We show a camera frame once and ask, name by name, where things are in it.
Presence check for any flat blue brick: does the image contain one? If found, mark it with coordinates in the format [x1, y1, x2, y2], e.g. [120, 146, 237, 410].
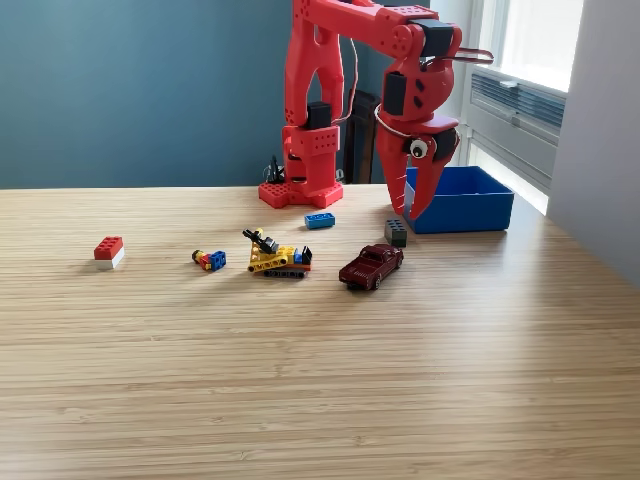
[304, 212, 337, 231]

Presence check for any dark folded chair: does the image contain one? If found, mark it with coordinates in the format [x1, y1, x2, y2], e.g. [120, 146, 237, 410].
[342, 88, 385, 185]

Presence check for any red and white brick stack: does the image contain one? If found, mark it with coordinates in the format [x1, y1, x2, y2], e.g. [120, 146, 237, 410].
[93, 235, 126, 272]

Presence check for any small yellow toy digger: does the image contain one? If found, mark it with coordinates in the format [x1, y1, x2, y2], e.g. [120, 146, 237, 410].
[242, 227, 314, 278]

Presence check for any dark grey brick stack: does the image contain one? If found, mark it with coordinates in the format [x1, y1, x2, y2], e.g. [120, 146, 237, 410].
[383, 218, 408, 249]

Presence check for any grey pleated window blind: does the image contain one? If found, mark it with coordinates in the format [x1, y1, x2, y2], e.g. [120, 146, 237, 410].
[470, 69, 567, 132]

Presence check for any dark red toy car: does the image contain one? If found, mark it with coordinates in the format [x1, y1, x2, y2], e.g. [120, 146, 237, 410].
[338, 243, 405, 292]

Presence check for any blue plastic bin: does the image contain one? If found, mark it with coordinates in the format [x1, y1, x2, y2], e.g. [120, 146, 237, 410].
[403, 165, 516, 235]

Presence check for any toy figure red blue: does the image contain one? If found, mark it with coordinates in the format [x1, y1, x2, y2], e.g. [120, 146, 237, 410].
[191, 248, 227, 273]

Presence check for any white window frame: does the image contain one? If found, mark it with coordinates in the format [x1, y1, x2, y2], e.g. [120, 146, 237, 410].
[457, 0, 585, 216]

